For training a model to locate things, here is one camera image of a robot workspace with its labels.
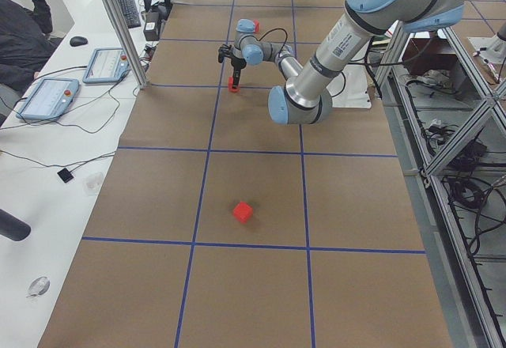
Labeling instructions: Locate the red cube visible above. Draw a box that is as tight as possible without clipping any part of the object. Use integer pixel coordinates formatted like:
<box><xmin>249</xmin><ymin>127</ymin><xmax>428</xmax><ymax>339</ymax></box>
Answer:
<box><xmin>232</xmin><ymin>202</ymin><xmax>254</xmax><ymax>224</ymax></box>
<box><xmin>228</xmin><ymin>77</ymin><xmax>240</xmax><ymax>93</ymax></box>
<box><xmin>253</xmin><ymin>20</ymin><xmax>260</xmax><ymax>34</ymax></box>

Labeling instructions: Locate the black keyboard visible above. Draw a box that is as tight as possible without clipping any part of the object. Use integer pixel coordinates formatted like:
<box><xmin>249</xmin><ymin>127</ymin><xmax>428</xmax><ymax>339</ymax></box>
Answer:
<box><xmin>117</xmin><ymin>0</ymin><xmax>142</xmax><ymax>28</ymax></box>

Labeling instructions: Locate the far teach pendant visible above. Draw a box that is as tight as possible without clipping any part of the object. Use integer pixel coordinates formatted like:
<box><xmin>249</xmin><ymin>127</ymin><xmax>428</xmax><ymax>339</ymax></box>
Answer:
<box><xmin>82</xmin><ymin>47</ymin><xmax>130</xmax><ymax>85</ymax></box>

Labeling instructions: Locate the teach pendant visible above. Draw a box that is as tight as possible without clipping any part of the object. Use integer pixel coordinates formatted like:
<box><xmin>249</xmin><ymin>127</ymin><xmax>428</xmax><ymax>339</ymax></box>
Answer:
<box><xmin>82</xmin><ymin>47</ymin><xmax>130</xmax><ymax>85</ymax></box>
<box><xmin>16</xmin><ymin>78</ymin><xmax>81</xmax><ymax>121</ymax></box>

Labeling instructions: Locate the black computer mouse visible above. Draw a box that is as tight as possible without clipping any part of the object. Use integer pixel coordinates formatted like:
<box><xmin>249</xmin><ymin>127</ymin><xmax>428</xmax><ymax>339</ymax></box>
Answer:
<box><xmin>69</xmin><ymin>36</ymin><xmax>88</xmax><ymax>47</ymax></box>

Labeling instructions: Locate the near teach pendant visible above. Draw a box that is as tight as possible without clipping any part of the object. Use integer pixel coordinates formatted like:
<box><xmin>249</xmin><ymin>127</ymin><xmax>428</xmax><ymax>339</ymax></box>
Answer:
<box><xmin>16</xmin><ymin>78</ymin><xmax>81</xmax><ymax>121</ymax></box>

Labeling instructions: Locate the small black square pad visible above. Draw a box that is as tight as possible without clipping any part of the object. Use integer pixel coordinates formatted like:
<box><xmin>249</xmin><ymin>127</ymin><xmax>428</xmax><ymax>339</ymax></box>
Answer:
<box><xmin>57</xmin><ymin>168</ymin><xmax>74</xmax><ymax>183</ymax></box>

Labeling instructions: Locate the person in dark jacket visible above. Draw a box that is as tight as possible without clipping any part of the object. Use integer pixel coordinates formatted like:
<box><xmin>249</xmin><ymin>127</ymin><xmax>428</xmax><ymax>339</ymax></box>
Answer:
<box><xmin>0</xmin><ymin>0</ymin><xmax>56</xmax><ymax>96</ymax></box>

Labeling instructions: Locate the red black far camera mount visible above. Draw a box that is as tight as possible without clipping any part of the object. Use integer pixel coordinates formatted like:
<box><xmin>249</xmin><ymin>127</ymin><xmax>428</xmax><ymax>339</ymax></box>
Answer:
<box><xmin>217</xmin><ymin>44</ymin><xmax>233</xmax><ymax>63</ymax></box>

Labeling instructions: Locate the black camera cable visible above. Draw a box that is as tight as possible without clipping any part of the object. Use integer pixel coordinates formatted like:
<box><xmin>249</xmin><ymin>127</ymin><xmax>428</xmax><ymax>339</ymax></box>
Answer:
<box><xmin>252</xmin><ymin>27</ymin><xmax>301</xmax><ymax>64</ymax></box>

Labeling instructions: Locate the white pedestal column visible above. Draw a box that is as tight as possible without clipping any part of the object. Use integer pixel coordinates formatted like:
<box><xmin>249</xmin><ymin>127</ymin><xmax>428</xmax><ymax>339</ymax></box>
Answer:
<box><xmin>327</xmin><ymin>65</ymin><xmax>372</xmax><ymax>109</ymax></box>

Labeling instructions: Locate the aluminium frame post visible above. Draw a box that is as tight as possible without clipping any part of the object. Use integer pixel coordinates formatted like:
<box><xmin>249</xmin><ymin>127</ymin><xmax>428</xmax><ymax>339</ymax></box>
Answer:
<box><xmin>102</xmin><ymin>0</ymin><xmax>148</xmax><ymax>89</ymax></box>

